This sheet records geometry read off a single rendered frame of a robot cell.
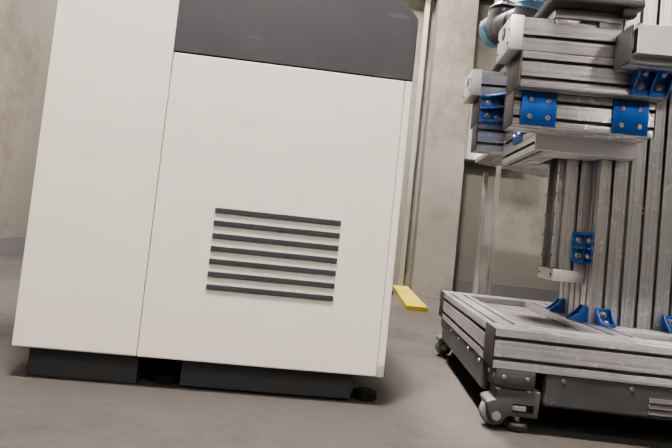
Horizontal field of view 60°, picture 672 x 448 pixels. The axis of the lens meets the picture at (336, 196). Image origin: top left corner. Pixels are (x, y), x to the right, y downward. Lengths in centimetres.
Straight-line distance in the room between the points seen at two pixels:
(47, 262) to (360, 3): 96
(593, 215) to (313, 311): 85
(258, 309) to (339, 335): 20
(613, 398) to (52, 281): 129
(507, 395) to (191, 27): 112
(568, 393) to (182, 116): 109
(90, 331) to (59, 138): 45
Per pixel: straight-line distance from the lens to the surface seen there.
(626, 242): 181
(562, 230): 180
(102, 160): 147
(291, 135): 142
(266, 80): 145
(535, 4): 219
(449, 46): 471
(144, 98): 147
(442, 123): 455
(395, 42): 150
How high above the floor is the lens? 41
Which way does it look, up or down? 3 degrees up
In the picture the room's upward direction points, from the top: 6 degrees clockwise
